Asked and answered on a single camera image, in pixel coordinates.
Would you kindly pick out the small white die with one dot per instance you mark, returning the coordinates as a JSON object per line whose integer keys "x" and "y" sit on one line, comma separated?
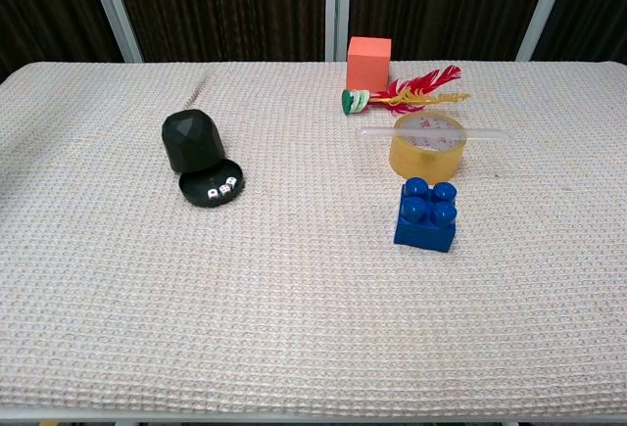
{"x": 224, "y": 190}
{"x": 231, "y": 182}
{"x": 212, "y": 194}

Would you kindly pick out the black round dice tray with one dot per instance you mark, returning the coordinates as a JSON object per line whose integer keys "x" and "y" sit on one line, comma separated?
{"x": 196, "y": 196}

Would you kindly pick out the dark round knob object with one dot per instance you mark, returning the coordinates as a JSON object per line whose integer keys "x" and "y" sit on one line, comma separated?
{"x": 191, "y": 142}

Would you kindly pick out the clear packing tape roll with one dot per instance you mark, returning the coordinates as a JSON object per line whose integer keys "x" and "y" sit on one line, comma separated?
{"x": 426, "y": 161}

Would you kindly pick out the blue toy building block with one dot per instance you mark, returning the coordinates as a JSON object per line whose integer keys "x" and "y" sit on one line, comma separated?
{"x": 423, "y": 235}

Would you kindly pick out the orange foam cube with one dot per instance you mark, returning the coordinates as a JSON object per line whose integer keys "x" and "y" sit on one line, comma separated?
{"x": 370, "y": 63}

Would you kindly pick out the red feather shuttlecock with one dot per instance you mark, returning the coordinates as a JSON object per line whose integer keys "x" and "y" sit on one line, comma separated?
{"x": 416, "y": 88}

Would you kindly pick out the beige waffle table cloth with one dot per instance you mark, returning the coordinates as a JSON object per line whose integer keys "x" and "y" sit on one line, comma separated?
{"x": 196, "y": 298}

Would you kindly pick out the clear thin tube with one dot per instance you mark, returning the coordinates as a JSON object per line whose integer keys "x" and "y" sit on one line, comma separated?
{"x": 485, "y": 134}

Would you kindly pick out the dark brown partition panel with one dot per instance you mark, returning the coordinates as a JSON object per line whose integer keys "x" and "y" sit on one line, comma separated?
{"x": 220, "y": 5}
{"x": 441, "y": 5}
{"x": 597, "y": 5}
{"x": 44, "y": 5}

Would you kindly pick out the grey metal partition post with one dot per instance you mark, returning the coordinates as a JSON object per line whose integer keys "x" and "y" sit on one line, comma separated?
{"x": 339, "y": 0}
{"x": 544, "y": 10}
{"x": 115, "y": 10}

